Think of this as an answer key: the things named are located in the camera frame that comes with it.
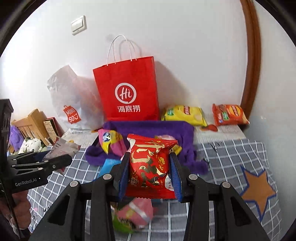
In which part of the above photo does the white label snack packet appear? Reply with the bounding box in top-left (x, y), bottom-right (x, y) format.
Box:
top-left (42, 137), bottom-right (80, 175)

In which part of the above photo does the pink yellow chip bag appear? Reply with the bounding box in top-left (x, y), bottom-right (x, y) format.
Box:
top-left (98, 128), bottom-right (127, 157)

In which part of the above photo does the red gold snack bag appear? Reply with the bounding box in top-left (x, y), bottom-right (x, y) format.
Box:
top-left (125, 133), bottom-right (178, 199)

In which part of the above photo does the person's left hand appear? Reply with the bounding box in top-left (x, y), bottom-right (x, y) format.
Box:
top-left (1, 190), bottom-right (31, 230)

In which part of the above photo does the wooden chair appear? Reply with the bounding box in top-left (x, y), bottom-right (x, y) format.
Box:
top-left (12, 109), bottom-right (51, 146)

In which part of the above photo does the patterned brown box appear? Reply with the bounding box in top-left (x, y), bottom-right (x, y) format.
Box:
top-left (43, 117), bottom-right (63, 144)

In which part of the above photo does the blue tissue pack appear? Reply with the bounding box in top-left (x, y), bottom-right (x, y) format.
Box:
top-left (93, 159), bottom-right (121, 180)

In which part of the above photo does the grey checked tablecloth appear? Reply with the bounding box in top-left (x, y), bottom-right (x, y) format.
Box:
top-left (28, 139), bottom-right (281, 240)

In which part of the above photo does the green snack bag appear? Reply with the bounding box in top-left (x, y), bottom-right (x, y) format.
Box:
top-left (110, 203), bottom-right (134, 233)

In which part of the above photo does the purple towel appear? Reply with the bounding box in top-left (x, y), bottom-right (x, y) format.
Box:
top-left (84, 120), bottom-right (209, 175)

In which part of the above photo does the pink candy packet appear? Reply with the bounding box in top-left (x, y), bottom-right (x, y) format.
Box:
top-left (116, 198), bottom-right (154, 228)

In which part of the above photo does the white Miniso plastic bag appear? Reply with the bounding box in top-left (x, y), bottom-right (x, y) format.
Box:
top-left (47, 65), bottom-right (104, 132)

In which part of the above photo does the orange chips bag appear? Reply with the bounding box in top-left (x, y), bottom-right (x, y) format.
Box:
top-left (212, 104), bottom-right (249, 126)

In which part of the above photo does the red Haidilao paper bag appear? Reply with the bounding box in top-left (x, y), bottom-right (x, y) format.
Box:
top-left (93, 34), bottom-right (161, 122)

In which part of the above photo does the yellow chips bag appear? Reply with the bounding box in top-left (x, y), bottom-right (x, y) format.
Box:
top-left (162, 105), bottom-right (207, 127)

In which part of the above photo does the brown wooden door frame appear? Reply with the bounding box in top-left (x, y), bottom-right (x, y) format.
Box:
top-left (240, 0), bottom-right (261, 118)

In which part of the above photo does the white wall switch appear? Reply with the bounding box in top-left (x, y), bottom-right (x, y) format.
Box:
top-left (70, 15), bottom-right (87, 36)

